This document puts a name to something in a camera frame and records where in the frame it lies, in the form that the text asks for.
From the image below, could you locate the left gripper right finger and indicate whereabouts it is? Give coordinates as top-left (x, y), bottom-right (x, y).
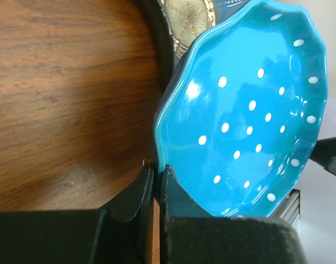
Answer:
top-left (159, 165), bottom-right (307, 263)

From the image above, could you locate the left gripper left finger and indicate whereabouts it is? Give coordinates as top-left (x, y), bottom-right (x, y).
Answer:
top-left (0, 163), bottom-right (154, 263)

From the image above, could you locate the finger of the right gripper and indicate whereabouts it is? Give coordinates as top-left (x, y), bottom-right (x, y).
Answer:
top-left (310, 137), bottom-right (336, 176)

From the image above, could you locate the bright blue dotted plate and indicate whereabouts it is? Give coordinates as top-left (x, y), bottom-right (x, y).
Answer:
top-left (153, 1), bottom-right (328, 217)

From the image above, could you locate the dark blue scalloped plate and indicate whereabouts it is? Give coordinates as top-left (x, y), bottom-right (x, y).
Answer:
top-left (133, 0), bottom-right (189, 92)

